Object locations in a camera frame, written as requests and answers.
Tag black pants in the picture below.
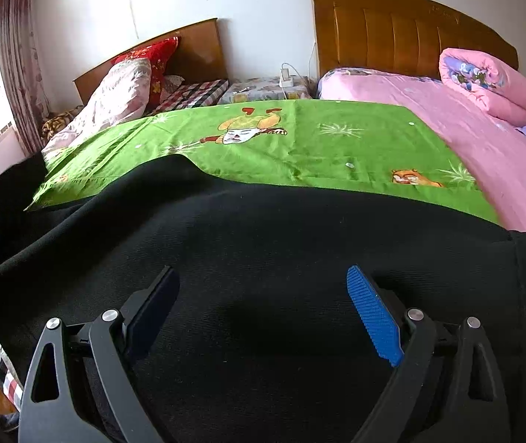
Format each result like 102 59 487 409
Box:
0 155 526 442

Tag pink bed sheet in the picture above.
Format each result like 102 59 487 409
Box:
319 68 526 232

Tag green cartoon bed sheet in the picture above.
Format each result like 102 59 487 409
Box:
32 100 499 222

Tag brown yellow patterned blanket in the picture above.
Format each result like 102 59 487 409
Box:
41 105 84 143

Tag folded pink quilt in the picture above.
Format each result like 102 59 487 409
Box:
439 48 526 127

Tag pink white floral quilt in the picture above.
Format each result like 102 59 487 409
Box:
42 58 152 159

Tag red plaid bed sheet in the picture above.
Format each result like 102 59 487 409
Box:
147 79 229 116

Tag red embroidered pillow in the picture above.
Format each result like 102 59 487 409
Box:
111 36 180 110

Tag plain wooden headboard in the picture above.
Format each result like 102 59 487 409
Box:
73 18 228 104

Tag padded brown headboard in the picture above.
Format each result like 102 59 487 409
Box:
313 0 519 78

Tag pink patterned curtain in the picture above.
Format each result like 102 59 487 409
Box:
0 0 51 156

